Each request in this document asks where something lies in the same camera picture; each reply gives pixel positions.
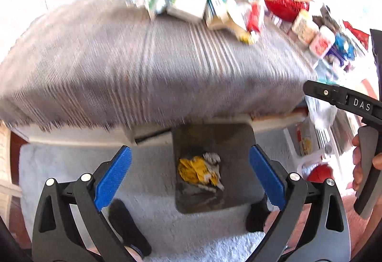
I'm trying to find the red basket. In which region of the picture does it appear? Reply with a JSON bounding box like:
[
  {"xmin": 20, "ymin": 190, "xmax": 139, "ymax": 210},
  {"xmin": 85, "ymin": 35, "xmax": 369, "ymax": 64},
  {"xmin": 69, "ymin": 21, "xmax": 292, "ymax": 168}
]
[{"xmin": 264, "ymin": 0, "xmax": 310, "ymax": 23}]

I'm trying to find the person's black socked foot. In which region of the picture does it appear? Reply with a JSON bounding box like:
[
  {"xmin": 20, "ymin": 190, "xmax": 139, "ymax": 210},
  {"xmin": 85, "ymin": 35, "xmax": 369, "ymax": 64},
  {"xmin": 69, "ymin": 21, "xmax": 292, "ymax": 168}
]
[
  {"xmin": 108, "ymin": 199, "xmax": 153, "ymax": 258},
  {"xmin": 245, "ymin": 202, "xmax": 271, "ymax": 233}
]

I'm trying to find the white jar with yellow label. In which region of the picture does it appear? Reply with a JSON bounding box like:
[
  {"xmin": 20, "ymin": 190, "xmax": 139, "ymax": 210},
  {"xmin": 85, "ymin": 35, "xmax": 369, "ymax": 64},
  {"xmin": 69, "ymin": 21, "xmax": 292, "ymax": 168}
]
[{"xmin": 291, "ymin": 10, "xmax": 319, "ymax": 43}]

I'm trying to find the pink fleece cloth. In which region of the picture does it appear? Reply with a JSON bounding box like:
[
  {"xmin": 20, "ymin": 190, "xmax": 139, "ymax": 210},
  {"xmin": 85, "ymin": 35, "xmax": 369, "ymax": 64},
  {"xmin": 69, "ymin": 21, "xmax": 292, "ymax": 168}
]
[{"xmin": 340, "ymin": 193, "xmax": 382, "ymax": 262}]

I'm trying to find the blue white carton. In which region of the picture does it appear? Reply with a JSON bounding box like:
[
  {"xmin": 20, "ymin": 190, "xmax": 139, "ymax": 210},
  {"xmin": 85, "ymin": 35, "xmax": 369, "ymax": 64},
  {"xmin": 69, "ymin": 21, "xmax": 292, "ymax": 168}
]
[{"xmin": 204, "ymin": 0, "xmax": 231, "ymax": 30}]

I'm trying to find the grey striped blanket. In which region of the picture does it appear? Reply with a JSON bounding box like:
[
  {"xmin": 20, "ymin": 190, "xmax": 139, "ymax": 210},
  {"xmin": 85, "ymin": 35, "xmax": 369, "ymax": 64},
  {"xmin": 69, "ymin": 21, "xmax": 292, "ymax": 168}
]
[{"xmin": 0, "ymin": 0, "xmax": 317, "ymax": 133}]

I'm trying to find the clear plastic bag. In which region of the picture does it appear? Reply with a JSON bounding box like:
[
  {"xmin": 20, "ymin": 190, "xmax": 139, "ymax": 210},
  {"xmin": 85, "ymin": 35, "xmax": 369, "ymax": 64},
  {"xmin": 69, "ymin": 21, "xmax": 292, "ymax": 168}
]
[{"xmin": 304, "ymin": 95, "xmax": 338, "ymax": 132}]

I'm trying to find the pile of yellow white wrappers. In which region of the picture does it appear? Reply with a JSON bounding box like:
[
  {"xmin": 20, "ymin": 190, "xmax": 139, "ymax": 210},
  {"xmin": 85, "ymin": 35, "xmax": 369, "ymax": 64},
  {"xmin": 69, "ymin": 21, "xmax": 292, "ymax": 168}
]
[{"xmin": 177, "ymin": 153, "xmax": 225, "ymax": 194}]

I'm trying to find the white cardboard box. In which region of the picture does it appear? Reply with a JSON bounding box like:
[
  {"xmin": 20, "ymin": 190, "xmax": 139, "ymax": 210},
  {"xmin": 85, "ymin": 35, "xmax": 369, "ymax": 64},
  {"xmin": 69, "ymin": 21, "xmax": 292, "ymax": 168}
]
[{"xmin": 166, "ymin": 0, "xmax": 208, "ymax": 23}]

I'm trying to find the light blue fluffy rug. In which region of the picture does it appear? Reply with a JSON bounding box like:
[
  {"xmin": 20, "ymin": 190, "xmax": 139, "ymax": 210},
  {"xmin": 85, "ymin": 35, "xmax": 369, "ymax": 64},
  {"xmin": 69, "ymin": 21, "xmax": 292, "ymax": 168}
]
[{"xmin": 19, "ymin": 131, "xmax": 299, "ymax": 262}]

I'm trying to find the orange basketball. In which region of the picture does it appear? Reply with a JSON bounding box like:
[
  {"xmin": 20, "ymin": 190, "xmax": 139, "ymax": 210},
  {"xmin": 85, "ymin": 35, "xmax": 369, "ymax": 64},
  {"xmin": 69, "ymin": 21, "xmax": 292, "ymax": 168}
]
[{"xmin": 301, "ymin": 163, "xmax": 334, "ymax": 184}]

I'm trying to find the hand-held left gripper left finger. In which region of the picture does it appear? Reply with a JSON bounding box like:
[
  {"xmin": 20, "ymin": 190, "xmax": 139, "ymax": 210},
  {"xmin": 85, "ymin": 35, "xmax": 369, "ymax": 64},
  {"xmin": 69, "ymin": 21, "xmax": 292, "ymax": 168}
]
[{"xmin": 32, "ymin": 145, "xmax": 141, "ymax": 262}]

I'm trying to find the red white packet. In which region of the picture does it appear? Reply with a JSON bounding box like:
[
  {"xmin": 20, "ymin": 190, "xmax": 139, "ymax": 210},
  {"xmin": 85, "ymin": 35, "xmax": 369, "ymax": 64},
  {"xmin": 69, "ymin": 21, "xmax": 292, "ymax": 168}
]
[{"xmin": 246, "ymin": 2, "xmax": 265, "ymax": 35}]

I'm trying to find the person's right hand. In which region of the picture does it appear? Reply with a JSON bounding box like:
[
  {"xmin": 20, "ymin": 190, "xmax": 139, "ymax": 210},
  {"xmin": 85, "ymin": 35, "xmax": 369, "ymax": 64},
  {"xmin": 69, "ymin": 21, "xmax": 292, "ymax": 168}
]
[{"xmin": 352, "ymin": 134, "xmax": 382, "ymax": 200}]

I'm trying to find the blue snack packet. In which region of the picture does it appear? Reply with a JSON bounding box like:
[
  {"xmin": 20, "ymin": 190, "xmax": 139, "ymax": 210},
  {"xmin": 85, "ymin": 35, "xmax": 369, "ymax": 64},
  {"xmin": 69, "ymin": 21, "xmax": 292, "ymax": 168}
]
[{"xmin": 328, "ymin": 33, "xmax": 358, "ymax": 61}]

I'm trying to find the white jar with red label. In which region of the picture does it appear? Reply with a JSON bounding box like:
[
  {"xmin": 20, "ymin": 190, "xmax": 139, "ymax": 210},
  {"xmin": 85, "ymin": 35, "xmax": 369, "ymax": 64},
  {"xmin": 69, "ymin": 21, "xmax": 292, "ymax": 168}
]
[{"xmin": 309, "ymin": 26, "xmax": 335, "ymax": 59}]

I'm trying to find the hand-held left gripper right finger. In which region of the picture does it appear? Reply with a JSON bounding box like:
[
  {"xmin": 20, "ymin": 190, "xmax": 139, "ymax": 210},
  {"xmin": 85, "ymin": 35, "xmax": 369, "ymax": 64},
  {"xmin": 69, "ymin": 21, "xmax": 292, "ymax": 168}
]
[{"xmin": 245, "ymin": 144, "xmax": 351, "ymax": 262}]

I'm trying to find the dark grey waste bin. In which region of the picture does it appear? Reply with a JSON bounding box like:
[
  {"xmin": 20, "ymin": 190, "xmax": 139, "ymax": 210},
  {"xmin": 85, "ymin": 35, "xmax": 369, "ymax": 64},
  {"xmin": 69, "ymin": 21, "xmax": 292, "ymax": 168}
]
[{"xmin": 171, "ymin": 122, "xmax": 267, "ymax": 215}]

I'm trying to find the yellow white wrapper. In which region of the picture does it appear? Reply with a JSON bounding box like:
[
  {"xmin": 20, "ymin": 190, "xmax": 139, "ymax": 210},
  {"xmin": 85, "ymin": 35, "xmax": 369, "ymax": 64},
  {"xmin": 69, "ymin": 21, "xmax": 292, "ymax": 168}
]
[{"xmin": 226, "ymin": 2, "xmax": 261, "ymax": 45}]

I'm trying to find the red snack packet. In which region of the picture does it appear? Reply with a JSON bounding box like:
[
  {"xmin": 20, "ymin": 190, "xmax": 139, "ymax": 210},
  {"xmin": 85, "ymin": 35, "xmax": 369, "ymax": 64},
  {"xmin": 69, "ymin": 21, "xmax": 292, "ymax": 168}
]
[{"xmin": 343, "ymin": 20, "xmax": 371, "ymax": 45}]

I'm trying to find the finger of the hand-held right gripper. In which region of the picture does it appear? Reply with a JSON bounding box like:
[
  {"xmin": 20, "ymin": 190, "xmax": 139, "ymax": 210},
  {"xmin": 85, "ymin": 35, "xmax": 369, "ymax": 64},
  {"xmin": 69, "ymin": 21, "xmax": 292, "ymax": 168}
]
[{"xmin": 303, "ymin": 80, "xmax": 380, "ymax": 122}]

